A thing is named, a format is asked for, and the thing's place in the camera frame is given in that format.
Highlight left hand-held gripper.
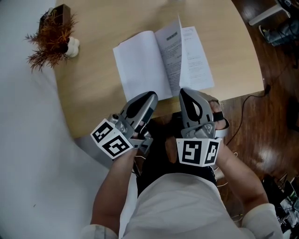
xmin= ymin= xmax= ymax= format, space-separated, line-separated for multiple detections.
xmin=90 ymin=91 xmax=159 ymax=161

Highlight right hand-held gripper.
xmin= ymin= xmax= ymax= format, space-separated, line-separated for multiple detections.
xmin=175 ymin=87 xmax=223 ymax=168

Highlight white printed booklet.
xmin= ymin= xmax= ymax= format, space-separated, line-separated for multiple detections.
xmin=113 ymin=14 xmax=215 ymax=101

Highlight person's right forearm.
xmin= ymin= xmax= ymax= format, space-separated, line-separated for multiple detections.
xmin=216 ymin=140 xmax=269 ymax=211

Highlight person's left forearm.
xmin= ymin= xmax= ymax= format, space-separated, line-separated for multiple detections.
xmin=90 ymin=148 xmax=137 ymax=231

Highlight person's left hand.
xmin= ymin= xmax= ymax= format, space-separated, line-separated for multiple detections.
xmin=133 ymin=118 xmax=149 ymax=139

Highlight person's right hand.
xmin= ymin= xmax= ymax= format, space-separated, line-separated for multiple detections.
xmin=201 ymin=91 xmax=231 ymax=139

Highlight person's black trousers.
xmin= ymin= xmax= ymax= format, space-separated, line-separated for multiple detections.
xmin=135 ymin=112 xmax=218 ymax=197

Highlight person's white shirt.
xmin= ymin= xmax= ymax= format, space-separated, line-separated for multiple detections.
xmin=80 ymin=172 xmax=285 ymax=239

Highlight dried brown plant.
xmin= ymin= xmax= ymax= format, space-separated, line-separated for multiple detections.
xmin=24 ymin=9 xmax=79 ymax=73

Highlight white-framed table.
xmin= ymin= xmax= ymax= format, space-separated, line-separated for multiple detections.
xmin=248 ymin=0 xmax=292 ymax=26

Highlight dark brown wooden box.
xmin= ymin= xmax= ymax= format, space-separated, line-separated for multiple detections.
xmin=38 ymin=4 xmax=71 ymax=31

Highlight black floor cable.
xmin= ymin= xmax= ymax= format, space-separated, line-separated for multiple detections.
xmin=225 ymin=84 xmax=271 ymax=146

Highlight thin white cable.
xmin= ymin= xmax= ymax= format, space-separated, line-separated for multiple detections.
xmin=214 ymin=151 xmax=238 ymax=187

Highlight black device with cables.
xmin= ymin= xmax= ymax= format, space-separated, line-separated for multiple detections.
xmin=261 ymin=172 xmax=299 ymax=234

